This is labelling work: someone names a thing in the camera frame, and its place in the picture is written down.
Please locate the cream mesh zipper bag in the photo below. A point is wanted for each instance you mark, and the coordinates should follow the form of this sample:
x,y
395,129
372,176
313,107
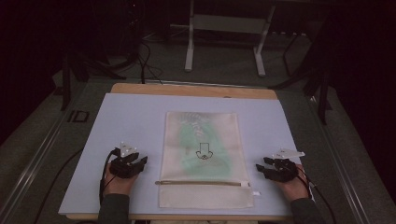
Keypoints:
x,y
202,194

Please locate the person's left hand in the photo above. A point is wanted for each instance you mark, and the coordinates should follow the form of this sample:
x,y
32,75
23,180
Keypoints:
x,y
120,185

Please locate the small black floor frame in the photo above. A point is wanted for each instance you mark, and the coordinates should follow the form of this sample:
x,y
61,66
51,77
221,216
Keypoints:
x,y
78,116

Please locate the green garment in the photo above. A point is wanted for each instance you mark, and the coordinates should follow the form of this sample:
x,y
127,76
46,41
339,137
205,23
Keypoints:
x,y
190,140

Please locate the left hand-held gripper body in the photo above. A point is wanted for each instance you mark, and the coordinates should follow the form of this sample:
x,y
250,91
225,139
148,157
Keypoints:
x,y
124,166

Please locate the pale blue table mat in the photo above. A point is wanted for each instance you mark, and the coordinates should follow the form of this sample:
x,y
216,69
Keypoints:
x,y
134,124

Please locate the person's right hand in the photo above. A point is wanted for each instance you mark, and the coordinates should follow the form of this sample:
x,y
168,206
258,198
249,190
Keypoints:
x,y
294,188

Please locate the white metal stand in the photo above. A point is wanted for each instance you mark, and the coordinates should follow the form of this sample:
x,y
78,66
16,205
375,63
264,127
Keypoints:
x,y
229,23

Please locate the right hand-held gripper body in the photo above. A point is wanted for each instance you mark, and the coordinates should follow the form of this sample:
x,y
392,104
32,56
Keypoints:
x,y
285,169

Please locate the wooden table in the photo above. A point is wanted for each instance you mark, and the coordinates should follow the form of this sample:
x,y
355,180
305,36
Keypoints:
x,y
186,90

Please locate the black tripod stand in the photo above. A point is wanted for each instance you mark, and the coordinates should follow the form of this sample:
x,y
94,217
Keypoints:
x,y
322,93

